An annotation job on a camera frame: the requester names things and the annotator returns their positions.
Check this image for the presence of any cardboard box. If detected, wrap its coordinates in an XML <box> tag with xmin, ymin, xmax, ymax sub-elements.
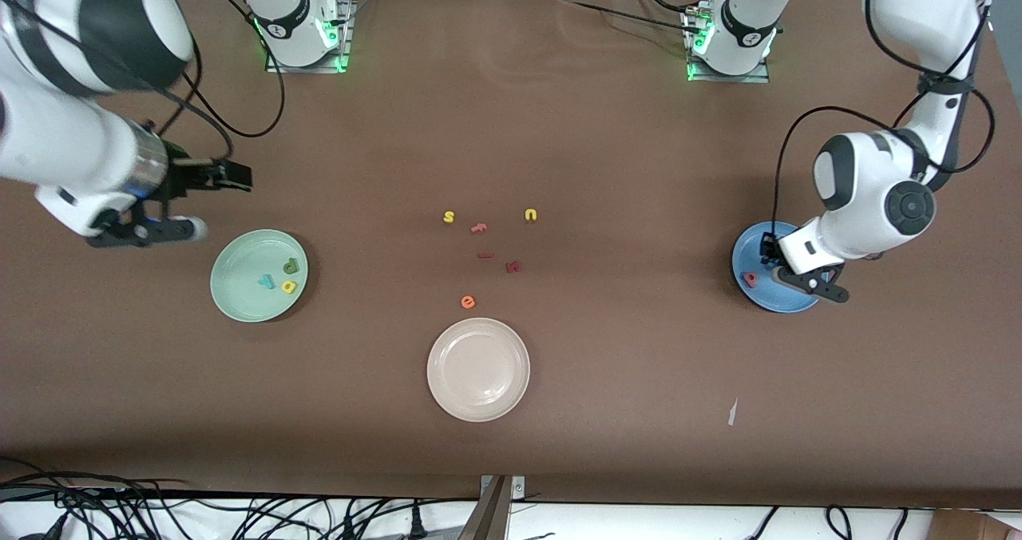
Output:
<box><xmin>929</xmin><ymin>510</ymin><xmax>1022</xmax><ymax>540</ymax></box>

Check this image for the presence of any grey aluminium post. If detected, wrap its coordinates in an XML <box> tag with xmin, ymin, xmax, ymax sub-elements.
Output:
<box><xmin>458</xmin><ymin>476</ymin><xmax>513</xmax><ymax>540</ymax></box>

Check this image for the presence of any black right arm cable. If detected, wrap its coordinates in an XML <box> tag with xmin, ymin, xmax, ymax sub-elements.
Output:
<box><xmin>156</xmin><ymin>0</ymin><xmax>287</xmax><ymax>161</ymax></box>

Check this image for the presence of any beige plate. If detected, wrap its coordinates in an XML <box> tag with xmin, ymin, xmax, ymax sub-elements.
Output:
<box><xmin>426</xmin><ymin>317</ymin><xmax>531</xmax><ymax>423</ymax></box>

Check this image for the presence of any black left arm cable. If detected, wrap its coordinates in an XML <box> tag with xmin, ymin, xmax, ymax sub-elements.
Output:
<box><xmin>771</xmin><ymin>0</ymin><xmax>997</xmax><ymax>233</ymax></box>

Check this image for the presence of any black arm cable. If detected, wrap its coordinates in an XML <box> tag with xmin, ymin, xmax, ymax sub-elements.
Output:
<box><xmin>156</xmin><ymin>0</ymin><xmax>287</xmax><ymax>161</ymax></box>
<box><xmin>771</xmin><ymin>0</ymin><xmax>997</xmax><ymax>233</ymax></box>

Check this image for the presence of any blue plate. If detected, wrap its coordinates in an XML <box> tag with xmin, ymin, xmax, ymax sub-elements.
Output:
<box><xmin>731</xmin><ymin>220</ymin><xmax>830</xmax><ymax>314</ymax></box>

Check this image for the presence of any silver metal bracket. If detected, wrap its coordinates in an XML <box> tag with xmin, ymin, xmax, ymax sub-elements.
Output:
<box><xmin>480</xmin><ymin>474</ymin><xmax>526</xmax><ymax>499</ymax></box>

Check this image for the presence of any mint green plate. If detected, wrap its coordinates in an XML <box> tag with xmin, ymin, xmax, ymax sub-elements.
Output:
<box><xmin>209</xmin><ymin>229</ymin><xmax>310</xmax><ymax>323</ymax></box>

